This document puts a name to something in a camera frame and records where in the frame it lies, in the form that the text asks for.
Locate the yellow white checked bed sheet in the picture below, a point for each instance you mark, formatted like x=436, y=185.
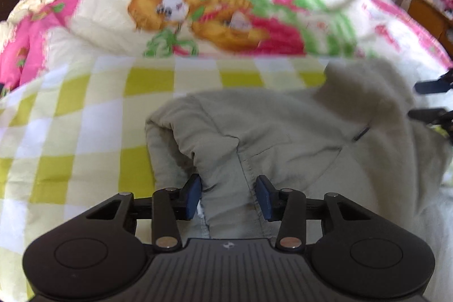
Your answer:
x=81, y=132

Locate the wooden nightstand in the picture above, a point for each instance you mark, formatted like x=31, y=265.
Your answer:
x=430, y=17

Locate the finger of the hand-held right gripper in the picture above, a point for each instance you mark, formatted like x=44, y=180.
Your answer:
x=428, y=113
x=433, y=85

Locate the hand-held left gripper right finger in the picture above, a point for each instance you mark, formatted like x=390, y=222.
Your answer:
x=264, y=196

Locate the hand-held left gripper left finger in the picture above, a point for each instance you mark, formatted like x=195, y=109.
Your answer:
x=193, y=196

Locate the grey-green pants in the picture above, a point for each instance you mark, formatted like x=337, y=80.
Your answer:
x=283, y=132

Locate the cartoon printed blanket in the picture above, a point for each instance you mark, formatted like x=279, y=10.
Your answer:
x=219, y=15

